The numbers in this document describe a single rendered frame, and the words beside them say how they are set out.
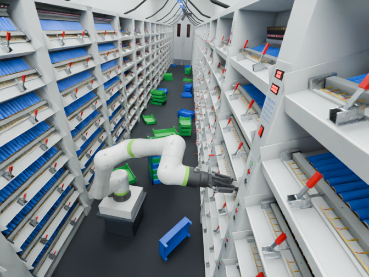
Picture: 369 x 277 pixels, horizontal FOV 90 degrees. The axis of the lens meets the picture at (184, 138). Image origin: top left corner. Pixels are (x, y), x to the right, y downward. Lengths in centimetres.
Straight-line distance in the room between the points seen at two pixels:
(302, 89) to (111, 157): 95
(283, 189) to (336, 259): 16
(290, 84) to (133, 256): 166
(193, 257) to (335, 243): 146
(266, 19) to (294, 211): 97
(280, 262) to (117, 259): 143
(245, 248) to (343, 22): 73
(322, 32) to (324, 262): 43
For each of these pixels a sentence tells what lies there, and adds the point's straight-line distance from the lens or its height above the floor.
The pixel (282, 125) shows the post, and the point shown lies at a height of 141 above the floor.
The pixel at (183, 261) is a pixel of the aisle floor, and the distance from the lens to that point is 179.
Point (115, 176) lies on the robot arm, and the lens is 153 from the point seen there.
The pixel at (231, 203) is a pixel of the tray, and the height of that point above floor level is 91.
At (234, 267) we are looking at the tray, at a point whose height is 72.
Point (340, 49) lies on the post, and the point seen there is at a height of 160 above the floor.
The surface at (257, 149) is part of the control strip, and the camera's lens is 61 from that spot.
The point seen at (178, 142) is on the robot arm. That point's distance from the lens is 85.
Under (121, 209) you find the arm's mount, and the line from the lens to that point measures 163.
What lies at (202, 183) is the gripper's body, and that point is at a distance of 87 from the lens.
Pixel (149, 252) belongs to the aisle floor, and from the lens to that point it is 183.
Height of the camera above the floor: 161
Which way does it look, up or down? 30 degrees down
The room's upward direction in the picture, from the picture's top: 4 degrees clockwise
